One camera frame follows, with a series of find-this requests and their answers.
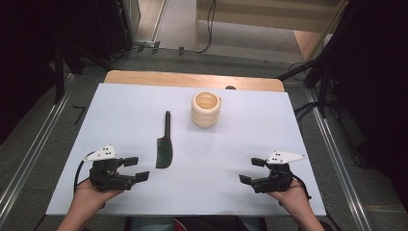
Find black metal stand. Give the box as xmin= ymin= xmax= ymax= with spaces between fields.
xmin=51 ymin=30 xmax=114 ymax=104
xmin=277 ymin=47 xmax=336 ymax=119

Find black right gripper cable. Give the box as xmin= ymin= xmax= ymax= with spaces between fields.
xmin=291 ymin=173 xmax=313 ymax=202

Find wooden table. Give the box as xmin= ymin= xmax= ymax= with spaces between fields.
xmin=104 ymin=69 xmax=286 ymax=93

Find person's right hand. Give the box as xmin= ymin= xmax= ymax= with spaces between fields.
xmin=268 ymin=179 xmax=311 ymax=211

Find metal floor rail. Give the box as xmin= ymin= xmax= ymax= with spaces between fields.
xmin=305 ymin=89 xmax=373 ymax=231
xmin=0 ymin=72 xmax=77 ymax=220

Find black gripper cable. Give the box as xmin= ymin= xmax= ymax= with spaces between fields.
xmin=291 ymin=173 xmax=313 ymax=202
xmin=73 ymin=150 xmax=96 ymax=194

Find black floor cables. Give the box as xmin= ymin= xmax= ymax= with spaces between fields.
xmin=288 ymin=62 xmax=325 ymax=123

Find white board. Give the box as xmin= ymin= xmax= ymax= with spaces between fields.
xmin=45 ymin=83 xmax=327 ymax=217

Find dark comb with handle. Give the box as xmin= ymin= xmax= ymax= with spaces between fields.
xmin=155 ymin=110 xmax=174 ymax=169

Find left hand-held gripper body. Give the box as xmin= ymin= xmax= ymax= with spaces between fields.
xmin=82 ymin=143 xmax=138 ymax=193

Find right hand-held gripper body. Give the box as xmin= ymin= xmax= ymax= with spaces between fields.
xmin=249 ymin=150 xmax=307 ymax=194

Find beige ridged cup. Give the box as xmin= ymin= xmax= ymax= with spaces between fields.
xmin=191 ymin=91 xmax=222 ymax=129

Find black hanging cable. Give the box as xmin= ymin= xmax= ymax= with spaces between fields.
xmin=194 ymin=0 xmax=217 ymax=55

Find person's lap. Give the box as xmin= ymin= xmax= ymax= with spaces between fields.
xmin=124 ymin=216 xmax=268 ymax=231

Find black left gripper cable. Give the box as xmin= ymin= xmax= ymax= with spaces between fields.
xmin=73 ymin=150 xmax=96 ymax=194

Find black curtain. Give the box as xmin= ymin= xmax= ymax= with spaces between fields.
xmin=316 ymin=0 xmax=408 ymax=206
xmin=0 ymin=0 xmax=133 ymax=145

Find person's left hand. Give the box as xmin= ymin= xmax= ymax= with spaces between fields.
xmin=74 ymin=179 xmax=125 ymax=211

